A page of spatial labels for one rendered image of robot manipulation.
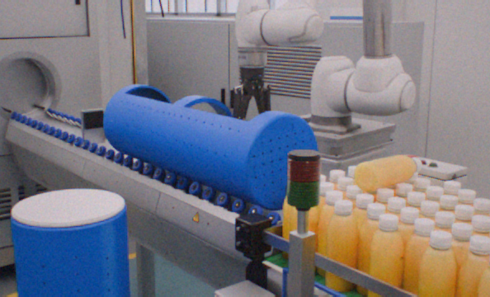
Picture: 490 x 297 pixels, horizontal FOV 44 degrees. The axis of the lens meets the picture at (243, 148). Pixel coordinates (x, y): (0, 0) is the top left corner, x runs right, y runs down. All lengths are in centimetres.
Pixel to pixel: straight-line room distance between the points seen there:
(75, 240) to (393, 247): 73
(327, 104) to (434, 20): 236
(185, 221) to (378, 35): 89
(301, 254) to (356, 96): 108
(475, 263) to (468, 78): 327
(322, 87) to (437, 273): 117
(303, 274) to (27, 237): 68
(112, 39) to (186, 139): 544
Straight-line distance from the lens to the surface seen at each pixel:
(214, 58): 407
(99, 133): 283
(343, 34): 338
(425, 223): 129
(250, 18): 184
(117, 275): 160
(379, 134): 240
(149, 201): 218
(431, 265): 124
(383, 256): 131
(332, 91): 224
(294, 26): 174
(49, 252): 153
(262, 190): 172
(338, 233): 138
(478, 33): 440
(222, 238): 184
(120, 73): 721
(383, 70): 214
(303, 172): 114
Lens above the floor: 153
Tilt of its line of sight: 13 degrees down
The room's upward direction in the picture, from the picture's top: straight up
